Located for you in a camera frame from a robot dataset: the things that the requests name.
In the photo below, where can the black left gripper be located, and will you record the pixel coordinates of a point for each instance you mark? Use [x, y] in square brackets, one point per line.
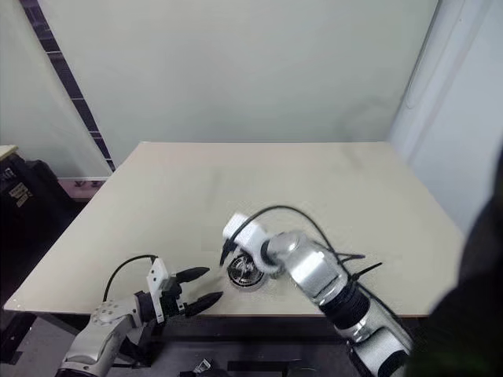
[173, 298]

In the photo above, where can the round silver metal object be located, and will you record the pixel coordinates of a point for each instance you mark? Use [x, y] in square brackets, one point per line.
[255, 285]

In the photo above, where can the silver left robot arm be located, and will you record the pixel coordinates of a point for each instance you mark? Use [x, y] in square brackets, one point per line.
[102, 326]

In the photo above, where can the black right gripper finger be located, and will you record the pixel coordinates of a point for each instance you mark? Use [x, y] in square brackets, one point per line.
[226, 254]

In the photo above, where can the dark blurred rounded shape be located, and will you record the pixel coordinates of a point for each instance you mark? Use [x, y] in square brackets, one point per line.
[479, 294]

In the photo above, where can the small beige side table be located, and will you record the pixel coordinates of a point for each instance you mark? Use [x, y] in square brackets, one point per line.
[7, 151]

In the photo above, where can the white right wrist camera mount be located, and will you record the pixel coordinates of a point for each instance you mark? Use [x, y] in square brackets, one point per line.
[251, 235]

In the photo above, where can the black equipment case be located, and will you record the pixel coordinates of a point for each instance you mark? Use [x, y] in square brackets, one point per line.
[39, 220]

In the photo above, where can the black device with white label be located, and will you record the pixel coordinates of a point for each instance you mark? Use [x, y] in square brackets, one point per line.
[204, 369]

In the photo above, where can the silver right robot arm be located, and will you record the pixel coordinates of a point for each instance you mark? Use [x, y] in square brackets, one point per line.
[310, 271]

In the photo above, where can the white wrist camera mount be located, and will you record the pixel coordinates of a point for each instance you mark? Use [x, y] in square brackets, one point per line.
[251, 235]
[157, 275]

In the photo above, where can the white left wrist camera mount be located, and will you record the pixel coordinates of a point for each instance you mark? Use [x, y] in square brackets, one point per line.
[157, 275]

